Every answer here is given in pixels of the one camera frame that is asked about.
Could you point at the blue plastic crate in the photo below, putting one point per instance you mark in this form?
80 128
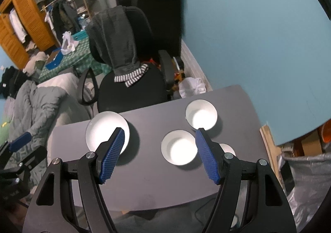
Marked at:
80 34

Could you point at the green cloth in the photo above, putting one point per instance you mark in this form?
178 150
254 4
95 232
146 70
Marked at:
4 132

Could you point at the gray garment with striped hem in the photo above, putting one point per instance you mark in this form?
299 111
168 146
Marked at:
113 41

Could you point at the white pillow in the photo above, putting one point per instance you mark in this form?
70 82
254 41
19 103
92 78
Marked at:
69 98

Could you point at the large white plate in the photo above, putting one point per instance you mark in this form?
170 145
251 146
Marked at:
103 127

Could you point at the orange bucket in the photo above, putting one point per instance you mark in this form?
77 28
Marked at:
326 132

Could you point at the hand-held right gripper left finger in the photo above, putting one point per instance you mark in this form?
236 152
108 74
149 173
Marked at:
113 155

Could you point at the black clothes pile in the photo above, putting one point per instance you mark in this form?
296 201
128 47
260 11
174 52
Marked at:
11 81

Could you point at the wooden wardrobe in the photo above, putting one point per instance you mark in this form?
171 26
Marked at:
28 15

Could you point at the orange and yellow tool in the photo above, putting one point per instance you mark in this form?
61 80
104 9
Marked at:
179 75

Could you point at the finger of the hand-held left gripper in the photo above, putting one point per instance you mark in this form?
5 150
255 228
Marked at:
33 158
20 141

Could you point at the white hanging shirt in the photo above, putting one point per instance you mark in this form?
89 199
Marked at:
17 26

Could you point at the flat blue box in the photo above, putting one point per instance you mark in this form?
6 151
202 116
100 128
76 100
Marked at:
54 60

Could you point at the dark hanging jackets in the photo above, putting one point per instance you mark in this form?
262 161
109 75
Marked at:
64 17

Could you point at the white and olive clothes pile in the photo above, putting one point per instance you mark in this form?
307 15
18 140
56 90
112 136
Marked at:
35 63

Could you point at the green patterned blanket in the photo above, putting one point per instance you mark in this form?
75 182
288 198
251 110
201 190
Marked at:
75 62

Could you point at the gray quilt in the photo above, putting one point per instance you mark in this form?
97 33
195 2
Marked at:
33 111

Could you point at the black hanging coat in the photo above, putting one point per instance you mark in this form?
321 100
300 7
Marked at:
155 2

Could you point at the black office chair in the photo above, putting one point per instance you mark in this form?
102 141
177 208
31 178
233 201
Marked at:
132 93

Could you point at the silver plastic bag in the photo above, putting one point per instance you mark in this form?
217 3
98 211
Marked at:
310 183

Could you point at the white bowl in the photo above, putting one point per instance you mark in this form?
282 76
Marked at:
227 149
179 148
201 116

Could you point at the wooden board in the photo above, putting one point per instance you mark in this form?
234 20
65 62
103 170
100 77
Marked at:
269 145

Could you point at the white tied plastic bag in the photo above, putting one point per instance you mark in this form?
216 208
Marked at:
192 88

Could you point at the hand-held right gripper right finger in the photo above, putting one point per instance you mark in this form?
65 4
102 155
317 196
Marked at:
206 158

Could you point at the cardboard box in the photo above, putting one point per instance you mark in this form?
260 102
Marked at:
311 145

